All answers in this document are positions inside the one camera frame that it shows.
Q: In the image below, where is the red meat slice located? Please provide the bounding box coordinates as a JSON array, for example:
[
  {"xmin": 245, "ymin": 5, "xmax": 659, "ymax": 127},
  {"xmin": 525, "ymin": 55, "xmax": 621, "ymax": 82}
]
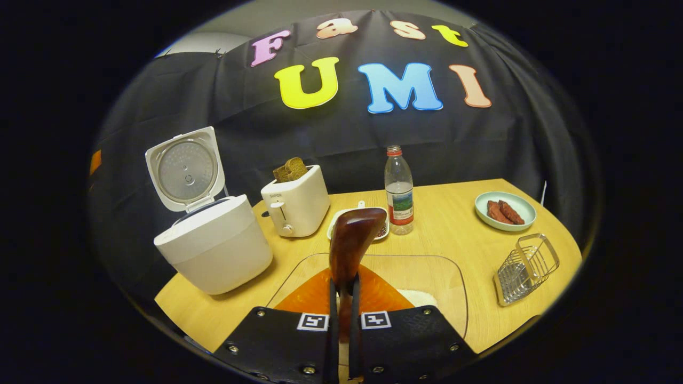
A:
[
  {"xmin": 486, "ymin": 200, "xmax": 514, "ymax": 225},
  {"xmin": 498, "ymin": 199, "xmax": 526, "ymax": 225}
]

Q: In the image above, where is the clear plastic water bottle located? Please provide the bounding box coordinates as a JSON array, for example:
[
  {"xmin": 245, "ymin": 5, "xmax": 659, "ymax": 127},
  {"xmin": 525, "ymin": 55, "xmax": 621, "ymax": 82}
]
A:
[{"xmin": 384, "ymin": 145, "xmax": 415, "ymax": 236}]

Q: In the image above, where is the pale green plate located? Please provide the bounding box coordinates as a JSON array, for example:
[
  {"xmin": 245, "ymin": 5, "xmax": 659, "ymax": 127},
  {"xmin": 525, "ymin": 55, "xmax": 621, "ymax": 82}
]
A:
[{"xmin": 474, "ymin": 191, "xmax": 537, "ymax": 232}]

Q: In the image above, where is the clear rice tray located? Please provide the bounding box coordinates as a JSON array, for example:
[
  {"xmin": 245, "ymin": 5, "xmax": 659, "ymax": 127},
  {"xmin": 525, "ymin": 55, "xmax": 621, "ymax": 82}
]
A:
[{"xmin": 265, "ymin": 253, "xmax": 469, "ymax": 342}]

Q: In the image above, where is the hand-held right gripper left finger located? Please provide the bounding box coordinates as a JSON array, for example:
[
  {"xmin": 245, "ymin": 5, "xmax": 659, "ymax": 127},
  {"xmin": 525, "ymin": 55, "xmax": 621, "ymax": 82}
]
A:
[{"xmin": 213, "ymin": 267, "xmax": 340, "ymax": 384}]

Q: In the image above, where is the white rice cooker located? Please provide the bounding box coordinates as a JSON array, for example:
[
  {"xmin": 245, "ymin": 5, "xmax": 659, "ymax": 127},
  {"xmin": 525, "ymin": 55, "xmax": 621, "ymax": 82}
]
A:
[{"xmin": 145, "ymin": 126, "xmax": 274, "ymax": 295}]

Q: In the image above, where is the black backdrop cloth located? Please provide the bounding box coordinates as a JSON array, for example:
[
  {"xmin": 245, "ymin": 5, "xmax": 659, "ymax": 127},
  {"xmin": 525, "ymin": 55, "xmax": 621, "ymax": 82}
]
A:
[{"xmin": 88, "ymin": 10, "xmax": 598, "ymax": 299}]

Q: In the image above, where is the wire chopstick holder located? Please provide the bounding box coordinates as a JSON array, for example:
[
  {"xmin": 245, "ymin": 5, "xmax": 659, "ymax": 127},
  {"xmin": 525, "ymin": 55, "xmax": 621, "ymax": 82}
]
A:
[{"xmin": 493, "ymin": 233, "xmax": 560, "ymax": 307}]

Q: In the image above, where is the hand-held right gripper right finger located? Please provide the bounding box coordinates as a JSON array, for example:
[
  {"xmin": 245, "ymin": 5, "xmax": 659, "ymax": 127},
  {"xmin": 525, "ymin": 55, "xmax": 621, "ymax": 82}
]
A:
[{"xmin": 350, "ymin": 265, "xmax": 478, "ymax": 384}]

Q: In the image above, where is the white divided grain dish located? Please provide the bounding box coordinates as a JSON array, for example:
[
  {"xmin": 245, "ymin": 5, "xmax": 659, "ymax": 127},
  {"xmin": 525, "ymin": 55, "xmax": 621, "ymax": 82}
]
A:
[{"xmin": 327, "ymin": 201, "xmax": 390, "ymax": 242}]

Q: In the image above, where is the brown wooden spoon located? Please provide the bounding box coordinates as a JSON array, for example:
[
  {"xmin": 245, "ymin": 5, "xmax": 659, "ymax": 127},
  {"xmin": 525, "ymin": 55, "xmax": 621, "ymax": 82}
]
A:
[{"xmin": 328, "ymin": 207, "xmax": 387, "ymax": 345}]

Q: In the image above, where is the white toaster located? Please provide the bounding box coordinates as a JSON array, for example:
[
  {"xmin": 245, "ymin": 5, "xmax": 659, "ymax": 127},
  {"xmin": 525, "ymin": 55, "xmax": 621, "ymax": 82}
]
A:
[{"xmin": 260, "ymin": 164, "xmax": 331, "ymax": 238}]

